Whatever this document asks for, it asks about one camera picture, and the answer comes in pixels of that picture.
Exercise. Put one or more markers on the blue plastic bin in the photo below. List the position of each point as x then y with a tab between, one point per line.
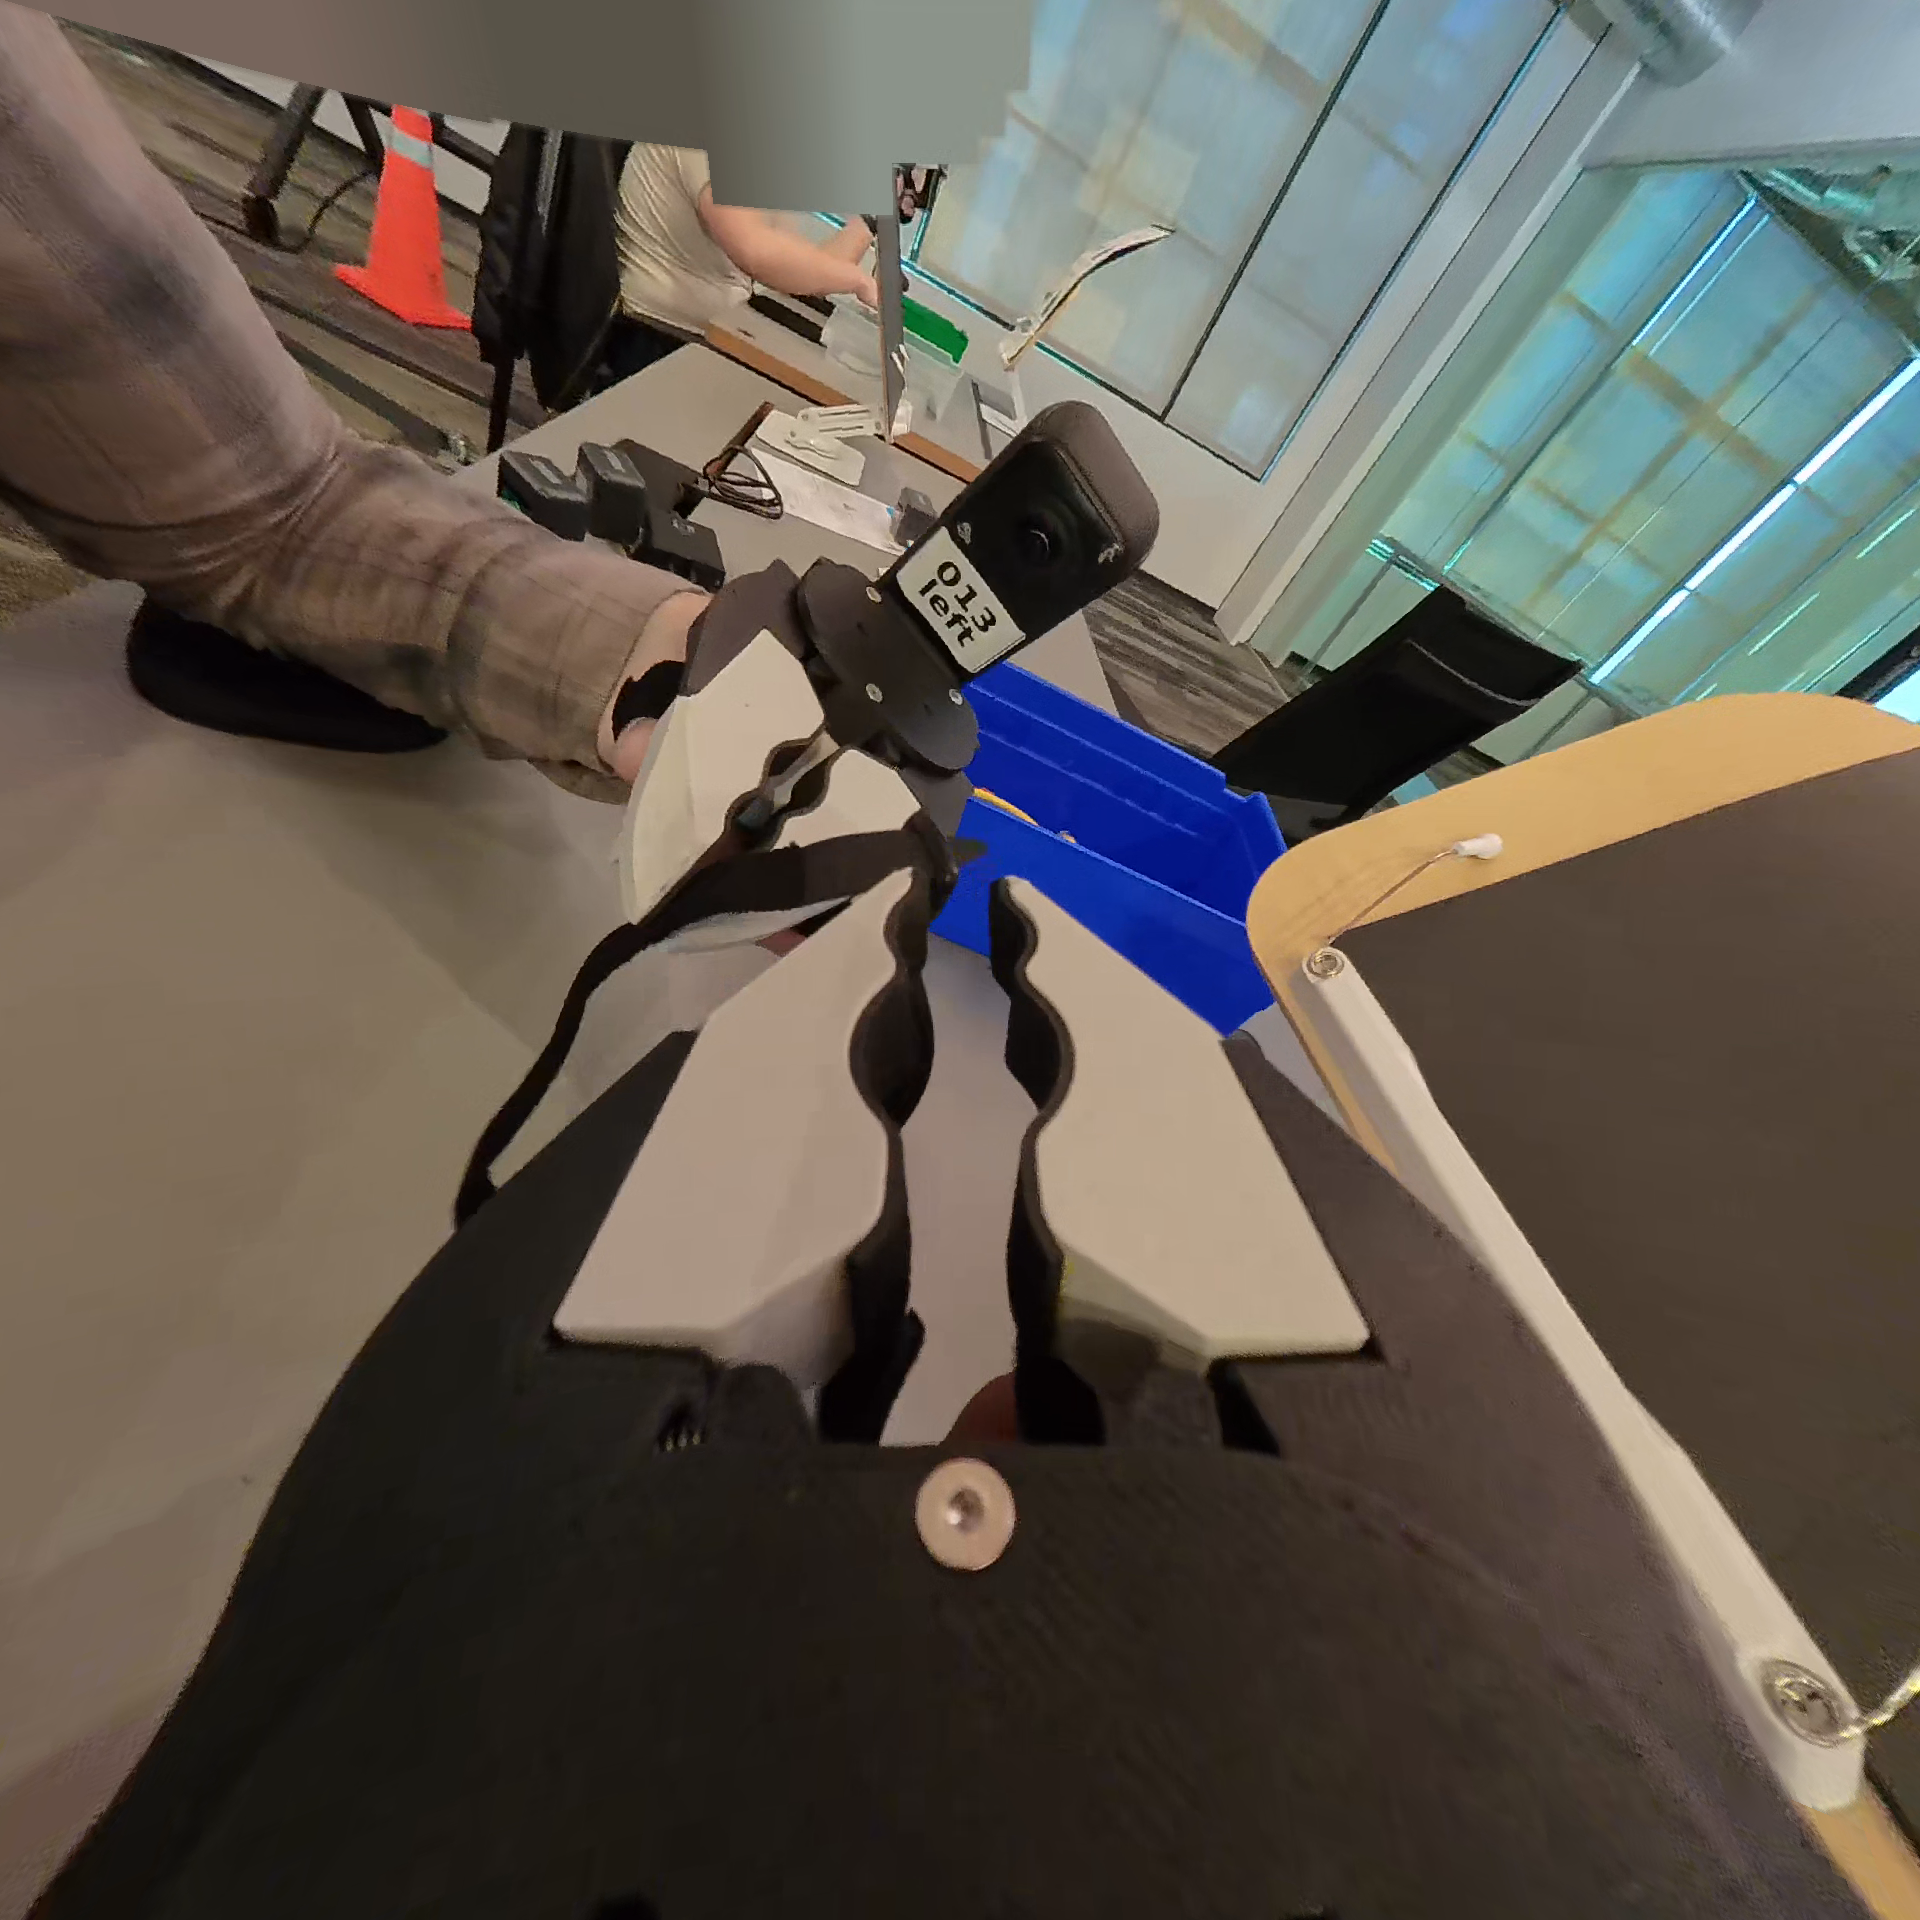
1142	868

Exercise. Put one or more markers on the black office chair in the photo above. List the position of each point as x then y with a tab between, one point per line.
1396	706

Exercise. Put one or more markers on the orange traffic cone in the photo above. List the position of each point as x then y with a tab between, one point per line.
408	227

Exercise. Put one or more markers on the thin grey monitor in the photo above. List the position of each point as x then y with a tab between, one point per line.
895	300

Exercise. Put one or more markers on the white display stand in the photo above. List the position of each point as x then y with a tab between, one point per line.
1650	1125

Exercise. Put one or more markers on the black round pad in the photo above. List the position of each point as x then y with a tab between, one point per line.
269	691

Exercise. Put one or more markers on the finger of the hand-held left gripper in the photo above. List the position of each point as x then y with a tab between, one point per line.
706	766

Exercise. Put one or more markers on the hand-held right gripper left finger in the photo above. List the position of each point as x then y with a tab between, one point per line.
750	1186

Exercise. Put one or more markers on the person's left forearm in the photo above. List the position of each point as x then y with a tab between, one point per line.
302	495

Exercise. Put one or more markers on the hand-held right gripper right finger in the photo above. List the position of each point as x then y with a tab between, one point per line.
1185	1199

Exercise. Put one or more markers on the black charger box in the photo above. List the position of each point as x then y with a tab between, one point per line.
615	486
688	545
544	491

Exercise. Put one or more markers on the person's left hand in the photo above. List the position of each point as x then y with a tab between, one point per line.
661	632

